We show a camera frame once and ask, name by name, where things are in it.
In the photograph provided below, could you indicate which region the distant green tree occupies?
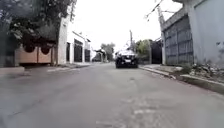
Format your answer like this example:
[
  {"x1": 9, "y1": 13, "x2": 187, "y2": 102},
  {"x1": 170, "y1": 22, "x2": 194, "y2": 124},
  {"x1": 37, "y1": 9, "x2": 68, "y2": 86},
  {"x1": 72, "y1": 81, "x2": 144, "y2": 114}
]
[{"x1": 100, "y1": 42, "x2": 116, "y2": 62}]

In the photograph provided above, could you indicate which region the black car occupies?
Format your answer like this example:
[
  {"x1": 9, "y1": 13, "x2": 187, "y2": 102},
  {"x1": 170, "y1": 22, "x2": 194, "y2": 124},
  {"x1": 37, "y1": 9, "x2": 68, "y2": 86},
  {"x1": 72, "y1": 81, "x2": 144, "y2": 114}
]
[{"x1": 114, "y1": 49, "x2": 139, "y2": 69}]

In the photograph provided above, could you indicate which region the utility pole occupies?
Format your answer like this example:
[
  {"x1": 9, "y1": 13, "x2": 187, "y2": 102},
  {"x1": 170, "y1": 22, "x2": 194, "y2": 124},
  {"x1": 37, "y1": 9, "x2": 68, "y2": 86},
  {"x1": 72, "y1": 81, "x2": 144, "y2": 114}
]
[{"x1": 128, "y1": 29, "x2": 134, "y2": 51}]

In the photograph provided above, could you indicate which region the grey concrete road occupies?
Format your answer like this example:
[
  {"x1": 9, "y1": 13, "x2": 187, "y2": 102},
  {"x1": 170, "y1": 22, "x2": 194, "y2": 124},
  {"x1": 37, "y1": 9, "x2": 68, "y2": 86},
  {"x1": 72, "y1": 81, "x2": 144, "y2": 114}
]
[{"x1": 0, "y1": 62, "x2": 224, "y2": 128}]

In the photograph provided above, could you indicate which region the white building with dark gates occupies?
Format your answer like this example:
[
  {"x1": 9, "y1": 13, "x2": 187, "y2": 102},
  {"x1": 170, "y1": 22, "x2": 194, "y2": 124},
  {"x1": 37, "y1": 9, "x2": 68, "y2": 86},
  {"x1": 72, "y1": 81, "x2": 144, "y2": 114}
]
[{"x1": 57, "y1": 16, "x2": 93, "y2": 65}]

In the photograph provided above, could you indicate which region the grey metal gate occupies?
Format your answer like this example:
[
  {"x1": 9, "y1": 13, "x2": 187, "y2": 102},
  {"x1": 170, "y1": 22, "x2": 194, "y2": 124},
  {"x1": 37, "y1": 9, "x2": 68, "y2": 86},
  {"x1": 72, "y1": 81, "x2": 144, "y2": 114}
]
[{"x1": 162, "y1": 14, "x2": 195, "y2": 66}]

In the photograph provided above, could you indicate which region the concrete kerb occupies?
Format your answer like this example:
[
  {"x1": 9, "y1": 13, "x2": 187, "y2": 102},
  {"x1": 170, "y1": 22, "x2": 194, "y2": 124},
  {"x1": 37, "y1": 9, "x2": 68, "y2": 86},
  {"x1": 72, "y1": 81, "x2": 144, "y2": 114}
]
[{"x1": 138, "y1": 64, "x2": 224, "y2": 96}]

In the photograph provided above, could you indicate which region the wooden fence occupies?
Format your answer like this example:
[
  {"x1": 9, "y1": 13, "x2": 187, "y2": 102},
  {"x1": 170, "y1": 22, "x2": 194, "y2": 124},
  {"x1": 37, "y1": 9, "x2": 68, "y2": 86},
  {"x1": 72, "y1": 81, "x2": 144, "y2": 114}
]
[{"x1": 14, "y1": 44, "x2": 56, "y2": 66}]

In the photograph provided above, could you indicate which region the overhanging dark tree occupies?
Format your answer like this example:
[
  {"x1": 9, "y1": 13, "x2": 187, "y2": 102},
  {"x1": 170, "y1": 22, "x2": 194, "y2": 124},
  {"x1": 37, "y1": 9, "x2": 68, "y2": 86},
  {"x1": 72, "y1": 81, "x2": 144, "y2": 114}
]
[{"x1": 0, "y1": 0, "x2": 78, "y2": 54}]

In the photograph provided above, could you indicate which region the pale concrete wall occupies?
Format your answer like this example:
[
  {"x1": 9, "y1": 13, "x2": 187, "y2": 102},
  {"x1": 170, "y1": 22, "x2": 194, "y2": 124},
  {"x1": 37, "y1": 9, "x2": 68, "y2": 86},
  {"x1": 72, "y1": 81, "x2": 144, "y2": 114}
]
[{"x1": 181, "y1": 0, "x2": 224, "y2": 68}]

